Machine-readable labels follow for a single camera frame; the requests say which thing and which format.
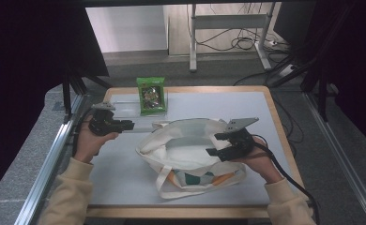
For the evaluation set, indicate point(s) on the black curtain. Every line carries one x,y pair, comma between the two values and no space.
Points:
31,62
353,62

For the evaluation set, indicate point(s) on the aluminium rail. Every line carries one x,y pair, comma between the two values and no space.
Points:
343,162
46,168

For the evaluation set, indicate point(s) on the clear plastic box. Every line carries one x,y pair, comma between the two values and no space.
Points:
125,108

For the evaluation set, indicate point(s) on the white metal desk frame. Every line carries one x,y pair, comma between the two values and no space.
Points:
228,22

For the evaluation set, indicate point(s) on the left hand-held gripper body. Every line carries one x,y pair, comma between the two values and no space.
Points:
101,125

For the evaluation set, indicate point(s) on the white canvas tote bag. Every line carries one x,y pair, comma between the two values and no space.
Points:
187,156

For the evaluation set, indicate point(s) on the person's left hand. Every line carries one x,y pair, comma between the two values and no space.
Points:
87,145

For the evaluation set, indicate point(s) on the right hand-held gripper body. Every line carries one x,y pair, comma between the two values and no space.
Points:
242,142

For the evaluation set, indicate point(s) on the white power strip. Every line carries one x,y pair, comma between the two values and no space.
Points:
286,70

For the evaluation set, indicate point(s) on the white wall panel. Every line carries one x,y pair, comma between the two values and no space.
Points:
125,28

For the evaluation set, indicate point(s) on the person's right hand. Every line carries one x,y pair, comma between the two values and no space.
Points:
262,162

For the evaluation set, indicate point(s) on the black metal stand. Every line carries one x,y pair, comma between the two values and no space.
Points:
322,93
67,97

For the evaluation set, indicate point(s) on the green snack packet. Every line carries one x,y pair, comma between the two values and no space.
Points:
151,97

